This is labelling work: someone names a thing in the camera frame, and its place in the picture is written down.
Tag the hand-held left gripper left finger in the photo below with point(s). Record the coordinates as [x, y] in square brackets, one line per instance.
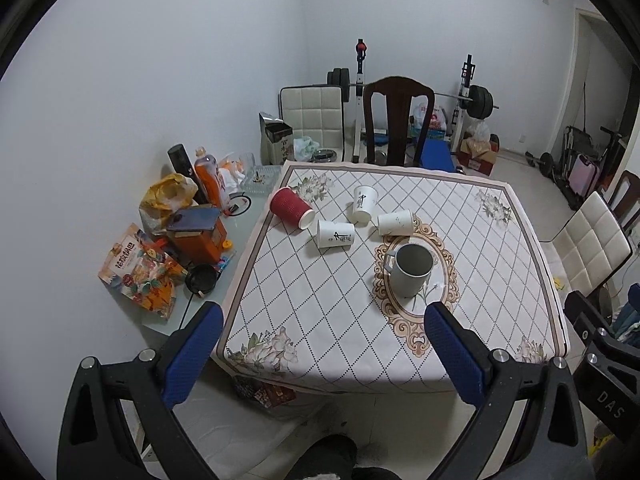
[195, 355]

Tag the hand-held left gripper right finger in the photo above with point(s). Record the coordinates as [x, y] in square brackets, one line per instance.
[456, 357]

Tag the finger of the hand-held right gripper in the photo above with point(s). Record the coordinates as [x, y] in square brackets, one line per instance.
[590, 312]

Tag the white speckled paper cup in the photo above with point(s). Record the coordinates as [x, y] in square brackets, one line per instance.
[395, 223]

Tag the white printed paper cup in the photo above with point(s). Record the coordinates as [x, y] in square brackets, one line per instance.
[364, 205]
[335, 235]

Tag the red ribbed paper cup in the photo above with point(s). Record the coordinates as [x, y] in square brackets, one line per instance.
[290, 206]

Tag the white cushioned chair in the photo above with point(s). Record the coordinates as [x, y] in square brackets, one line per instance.
[312, 112]
[592, 240]

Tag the red printed box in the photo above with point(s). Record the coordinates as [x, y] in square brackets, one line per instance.
[265, 392]

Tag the grey mug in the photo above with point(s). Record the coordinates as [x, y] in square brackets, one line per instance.
[409, 272]

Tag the colourful snack packet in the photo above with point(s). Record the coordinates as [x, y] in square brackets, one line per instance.
[137, 272]

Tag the orange box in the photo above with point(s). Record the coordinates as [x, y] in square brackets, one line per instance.
[200, 247]

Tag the dark wooden chair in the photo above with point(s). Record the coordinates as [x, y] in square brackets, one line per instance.
[397, 115]
[627, 195]

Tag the white diamond pattern tablecloth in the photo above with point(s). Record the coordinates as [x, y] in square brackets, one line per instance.
[310, 300]

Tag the dark blue phone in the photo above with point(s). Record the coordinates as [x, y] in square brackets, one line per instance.
[195, 219]

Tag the pink suitcase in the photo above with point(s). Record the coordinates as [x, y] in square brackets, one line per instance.
[585, 176]

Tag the black dumbbell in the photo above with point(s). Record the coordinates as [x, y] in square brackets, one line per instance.
[545, 162]

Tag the yellow plastic bag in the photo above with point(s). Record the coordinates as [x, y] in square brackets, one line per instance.
[167, 195]

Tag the black folding cart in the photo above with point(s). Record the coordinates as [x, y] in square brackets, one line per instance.
[575, 142]

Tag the orange drink bottle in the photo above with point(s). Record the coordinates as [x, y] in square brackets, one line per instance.
[210, 182]

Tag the glass ashtray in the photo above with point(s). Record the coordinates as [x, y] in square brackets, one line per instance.
[260, 180]

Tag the clear bag of oranges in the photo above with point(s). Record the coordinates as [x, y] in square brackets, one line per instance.
[234, 170]

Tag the black cylinder bottle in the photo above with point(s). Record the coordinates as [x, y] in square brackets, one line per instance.
[181, 165]

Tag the cardboard box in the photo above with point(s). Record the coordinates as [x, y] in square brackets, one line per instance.
[477, 157]

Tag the blue weight bench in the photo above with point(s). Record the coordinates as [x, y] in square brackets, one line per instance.
[437, 155]

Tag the clear plastic bag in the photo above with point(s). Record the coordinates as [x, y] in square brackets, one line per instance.
[481, 131]

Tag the white green plastic bag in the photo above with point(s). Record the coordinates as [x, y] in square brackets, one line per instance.
[305, 149]

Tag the barbell with black plates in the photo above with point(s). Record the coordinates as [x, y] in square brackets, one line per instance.
[480, 101]

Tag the metal bowl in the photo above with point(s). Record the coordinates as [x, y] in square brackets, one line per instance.
[326, 156]

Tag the red and white plastic bag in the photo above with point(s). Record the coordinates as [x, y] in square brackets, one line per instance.
[430, 117]

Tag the white squat rack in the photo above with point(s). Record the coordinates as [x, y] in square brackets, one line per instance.
[359, 105]

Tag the stacked black weight plates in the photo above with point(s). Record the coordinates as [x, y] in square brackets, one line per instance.
[339, 82]

